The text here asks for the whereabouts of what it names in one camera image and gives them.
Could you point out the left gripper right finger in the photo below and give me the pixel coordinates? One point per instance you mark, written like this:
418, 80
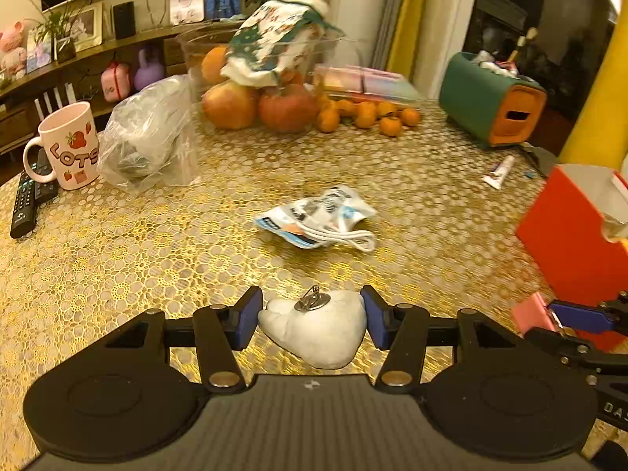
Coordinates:
402, 331

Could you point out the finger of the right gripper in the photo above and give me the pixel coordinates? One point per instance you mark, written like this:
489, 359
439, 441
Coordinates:
607, 316

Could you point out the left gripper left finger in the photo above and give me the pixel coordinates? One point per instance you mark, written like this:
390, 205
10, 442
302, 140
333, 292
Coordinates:
219, 332

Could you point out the white plush keychain toy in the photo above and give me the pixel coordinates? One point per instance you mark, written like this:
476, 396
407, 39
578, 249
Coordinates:
323, 328

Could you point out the white blue sachet packet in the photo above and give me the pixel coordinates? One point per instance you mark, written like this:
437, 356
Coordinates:
326, 220

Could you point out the red cardboard box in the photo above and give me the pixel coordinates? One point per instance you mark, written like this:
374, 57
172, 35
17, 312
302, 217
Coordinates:
576, 231

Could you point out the small white cream tube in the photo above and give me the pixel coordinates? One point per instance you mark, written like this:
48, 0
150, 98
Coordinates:
496, 178

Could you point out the mandarin orange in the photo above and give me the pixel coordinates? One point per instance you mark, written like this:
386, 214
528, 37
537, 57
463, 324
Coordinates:
409, 117
366, 115
390, 126
328, 120

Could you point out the clear crumpled plastic bag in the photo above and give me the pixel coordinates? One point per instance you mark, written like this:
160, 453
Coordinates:
149, 138

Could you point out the clear glass fruit bowl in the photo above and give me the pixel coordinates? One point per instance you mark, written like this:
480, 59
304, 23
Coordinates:
204, 56

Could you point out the left red apple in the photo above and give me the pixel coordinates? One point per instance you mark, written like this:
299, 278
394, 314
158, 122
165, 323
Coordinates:
230, 106

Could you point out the red apple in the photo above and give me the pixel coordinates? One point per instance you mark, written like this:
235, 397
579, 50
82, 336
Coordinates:
288, 109
230, 106

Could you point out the right red apple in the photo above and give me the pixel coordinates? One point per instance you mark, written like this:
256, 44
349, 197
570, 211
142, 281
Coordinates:
288, 109

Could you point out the black remote control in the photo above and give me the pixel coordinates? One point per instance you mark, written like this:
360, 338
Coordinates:
30, 196

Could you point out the green orange tissue box organizer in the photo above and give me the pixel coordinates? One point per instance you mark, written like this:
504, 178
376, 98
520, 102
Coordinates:
496, 109

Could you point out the pink strawberry mug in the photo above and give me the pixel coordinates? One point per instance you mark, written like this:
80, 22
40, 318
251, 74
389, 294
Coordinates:
70, 140

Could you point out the pastel plastic storage case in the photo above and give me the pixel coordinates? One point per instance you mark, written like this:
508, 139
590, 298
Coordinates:
360, 84

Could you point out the purple kettlebell ornament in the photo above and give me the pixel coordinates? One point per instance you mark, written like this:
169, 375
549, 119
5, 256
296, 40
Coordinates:
150, 70

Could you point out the pink small bag ornament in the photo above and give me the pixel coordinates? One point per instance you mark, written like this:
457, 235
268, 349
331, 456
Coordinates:
116, 82

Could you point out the white wifi router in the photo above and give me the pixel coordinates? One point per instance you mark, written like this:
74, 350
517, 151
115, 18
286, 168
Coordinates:
53, 99

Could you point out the floral cloth bag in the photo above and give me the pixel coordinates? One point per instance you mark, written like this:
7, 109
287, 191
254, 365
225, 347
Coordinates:
278, 37

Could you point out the wooden framed photo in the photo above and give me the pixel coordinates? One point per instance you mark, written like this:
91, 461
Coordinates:
86, 27

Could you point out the black small speaker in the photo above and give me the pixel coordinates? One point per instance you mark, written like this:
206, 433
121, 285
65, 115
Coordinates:
123, 15

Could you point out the white standing air conditioner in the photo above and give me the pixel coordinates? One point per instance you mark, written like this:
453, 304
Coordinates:
358, 5

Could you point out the pink pig plush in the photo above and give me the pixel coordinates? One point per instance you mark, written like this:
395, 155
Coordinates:
13, 53

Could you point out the portrait photo frame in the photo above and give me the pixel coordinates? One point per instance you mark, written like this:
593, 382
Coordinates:
186, 11

